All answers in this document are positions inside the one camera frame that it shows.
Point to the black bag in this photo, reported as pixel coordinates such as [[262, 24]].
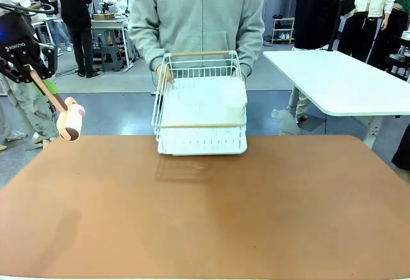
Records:
[[403, 152]]

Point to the grey step stool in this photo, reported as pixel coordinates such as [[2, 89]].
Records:
[[111, 57]]

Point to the dark shelf unit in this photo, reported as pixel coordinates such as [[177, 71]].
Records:
[[400, 59]]

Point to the bystander in white shirt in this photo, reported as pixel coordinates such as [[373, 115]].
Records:
[[22, 116]]

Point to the person's right hand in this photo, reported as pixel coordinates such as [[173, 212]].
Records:
[[164, 75]]

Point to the wooden shoe rack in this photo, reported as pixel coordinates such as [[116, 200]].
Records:
[[282, 30]]

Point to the white background desk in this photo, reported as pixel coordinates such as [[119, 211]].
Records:
[[45, 20]]

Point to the bystander in long black coat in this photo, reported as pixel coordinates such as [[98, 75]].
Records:
[[73, 4]]

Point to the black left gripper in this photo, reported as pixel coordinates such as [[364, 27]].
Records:
[[17, 51]]

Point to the person's right forearm grey sleeve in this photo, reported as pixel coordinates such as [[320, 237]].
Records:
[[150, 49]]

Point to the brown cardboard box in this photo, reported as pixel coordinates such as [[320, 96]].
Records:
[[103, 16]]

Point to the person's left hand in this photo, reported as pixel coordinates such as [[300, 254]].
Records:
[[243, 76]]

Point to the white background table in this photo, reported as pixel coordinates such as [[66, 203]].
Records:
[[336, 78]]

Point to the white plastic bag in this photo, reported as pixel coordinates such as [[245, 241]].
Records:
[[286, 124]]

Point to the white plastic drip tray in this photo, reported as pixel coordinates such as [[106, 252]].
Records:
[[201, 147]]

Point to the person's left forearm grey sleeve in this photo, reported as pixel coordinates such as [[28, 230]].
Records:
[[251, 55]]

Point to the person in grey hoodie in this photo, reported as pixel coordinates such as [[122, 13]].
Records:
[[198, 14]]

